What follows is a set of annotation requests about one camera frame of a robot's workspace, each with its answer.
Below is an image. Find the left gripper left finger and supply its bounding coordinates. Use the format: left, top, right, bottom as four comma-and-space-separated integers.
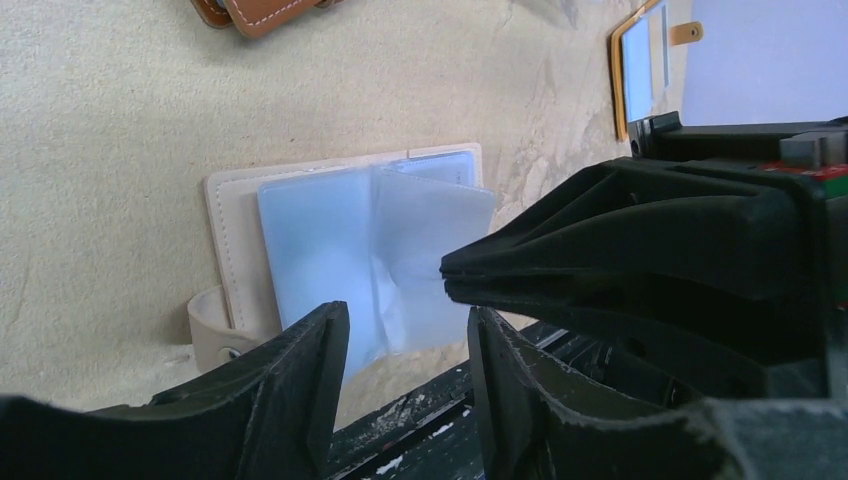
1, 302, 349, 479

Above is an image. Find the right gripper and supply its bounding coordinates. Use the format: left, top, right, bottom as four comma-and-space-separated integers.
441, 111, 847, 398

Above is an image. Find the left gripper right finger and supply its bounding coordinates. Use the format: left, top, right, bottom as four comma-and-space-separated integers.
468, 307, 847, 479

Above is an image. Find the tan card holder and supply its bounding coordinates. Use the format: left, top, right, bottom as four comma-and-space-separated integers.
608, 0, 704, 142

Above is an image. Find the brown card holder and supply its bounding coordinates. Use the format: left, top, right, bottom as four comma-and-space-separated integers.
191, 0, 341, 38

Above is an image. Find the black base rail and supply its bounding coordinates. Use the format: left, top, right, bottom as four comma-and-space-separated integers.
324, 321, 704, 480

